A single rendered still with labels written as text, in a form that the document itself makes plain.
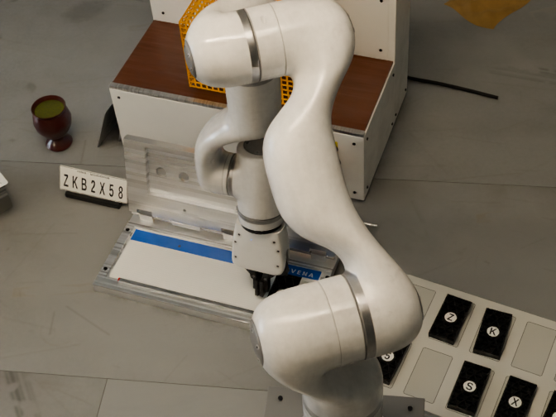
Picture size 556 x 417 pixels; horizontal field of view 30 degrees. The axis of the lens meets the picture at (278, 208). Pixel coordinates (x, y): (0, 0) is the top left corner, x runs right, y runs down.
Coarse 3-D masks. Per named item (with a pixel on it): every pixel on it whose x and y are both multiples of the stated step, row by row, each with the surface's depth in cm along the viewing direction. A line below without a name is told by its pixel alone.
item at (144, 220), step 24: (144, 216) 212; (120, 240) 210; (192, 240) 209; (216, 240) 208; (312, 264) 202; (336, 264) 203; (96, 288) 203; (120, 288) 201; (192, 312) 198; (216, 312) 196
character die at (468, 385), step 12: (468, 372) 184; (480, 372) 185; (456, 384) 182; (468, 384) 182; (480, 384) 183; (456, 396) 181; (468, 396) 181; (480, 396) 180; (456, 408) 180; (468, 408) 179
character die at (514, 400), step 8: (512, 376) 183; (512, 384) 183; (520, 384) 182; (528, 384) 182; (504, 392) 181; (512, 392) 181; (520, 392) 181; (528, 392) 180; (504, 400) 180; (512, 400) 180; (520, 400) 179; (528, 400) 180; (504, 408) 180; (512, 408) 179; (520, 408) 179; (528, 408) 178; (496, 416) 178; (504, 416) 178; (512, 416) 178; (520, 416) 178
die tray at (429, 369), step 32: (416, 288) 198; (448, 288) 198; (480, 320) 193; (512, 320) 192; (544, 320) 192; (416, 352) 189; (448, 352) 188; (512, 352) 187; (544, 352) 187; (384, 384) 185; (416, 384) 184; (448, 384) 184; (544, 384) 183; (448, 416) 180; (480, 416) 179
